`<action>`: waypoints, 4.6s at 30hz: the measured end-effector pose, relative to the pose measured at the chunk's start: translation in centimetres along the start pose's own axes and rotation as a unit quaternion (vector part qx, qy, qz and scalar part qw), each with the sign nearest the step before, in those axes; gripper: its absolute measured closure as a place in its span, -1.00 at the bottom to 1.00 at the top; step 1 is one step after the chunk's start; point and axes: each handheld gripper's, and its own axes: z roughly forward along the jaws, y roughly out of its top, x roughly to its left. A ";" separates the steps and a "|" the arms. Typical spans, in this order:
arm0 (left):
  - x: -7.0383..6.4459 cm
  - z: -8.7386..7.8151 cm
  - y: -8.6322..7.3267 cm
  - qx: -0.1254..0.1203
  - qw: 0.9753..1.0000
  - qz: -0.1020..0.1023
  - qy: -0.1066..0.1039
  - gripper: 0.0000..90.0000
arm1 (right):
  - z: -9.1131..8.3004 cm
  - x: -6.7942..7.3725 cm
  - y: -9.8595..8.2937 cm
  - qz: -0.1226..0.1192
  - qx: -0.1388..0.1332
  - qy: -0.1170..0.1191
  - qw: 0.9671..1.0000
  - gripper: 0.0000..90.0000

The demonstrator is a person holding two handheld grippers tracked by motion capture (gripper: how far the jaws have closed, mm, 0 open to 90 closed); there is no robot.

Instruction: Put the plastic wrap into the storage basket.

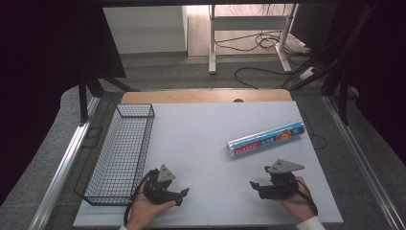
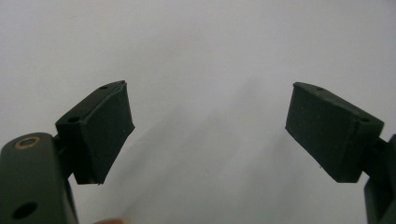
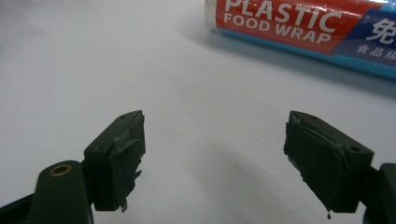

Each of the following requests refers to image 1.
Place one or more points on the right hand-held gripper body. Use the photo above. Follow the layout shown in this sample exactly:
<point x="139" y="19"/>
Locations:
<point x="281" y="185"/>

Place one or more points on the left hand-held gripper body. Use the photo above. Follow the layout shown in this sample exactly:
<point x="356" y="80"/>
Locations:
<point x="156" y="191"/>

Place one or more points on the person's right hand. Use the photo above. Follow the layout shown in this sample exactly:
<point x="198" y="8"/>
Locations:
<point x="297" y="201"/>

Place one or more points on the person's left hand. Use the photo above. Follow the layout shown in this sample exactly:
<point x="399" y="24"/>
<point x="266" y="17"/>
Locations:
<point x="143" y="211"/>

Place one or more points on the plastic wrap roll box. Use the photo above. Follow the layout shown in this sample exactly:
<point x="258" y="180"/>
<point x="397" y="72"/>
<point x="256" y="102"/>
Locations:
<point x="265" y="139"/>

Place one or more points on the white power strip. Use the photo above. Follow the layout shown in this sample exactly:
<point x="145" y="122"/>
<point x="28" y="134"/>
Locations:
<point x="307" y="73"/>

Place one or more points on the black metal stand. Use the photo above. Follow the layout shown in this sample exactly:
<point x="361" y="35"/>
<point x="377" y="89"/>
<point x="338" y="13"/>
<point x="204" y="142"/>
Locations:
<point x="83" y="99"/>
<point x="343" y="96"/>

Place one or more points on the black curtain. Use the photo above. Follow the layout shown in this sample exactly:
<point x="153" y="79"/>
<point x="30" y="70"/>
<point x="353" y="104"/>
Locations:
<point x="38" y="64"/>
<point x="383" y="64"/>

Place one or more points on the white cabinet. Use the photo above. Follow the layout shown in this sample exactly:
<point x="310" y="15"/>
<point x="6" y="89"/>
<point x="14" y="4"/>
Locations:
<point x="143" y="28"/>

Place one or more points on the aluminium rail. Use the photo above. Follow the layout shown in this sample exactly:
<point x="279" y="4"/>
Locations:
<point x="60" y="172"/>
<point x="364" y="159"/>

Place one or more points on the white metal desk frame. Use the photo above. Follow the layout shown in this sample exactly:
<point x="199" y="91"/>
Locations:
<point x="247" y="23"/>

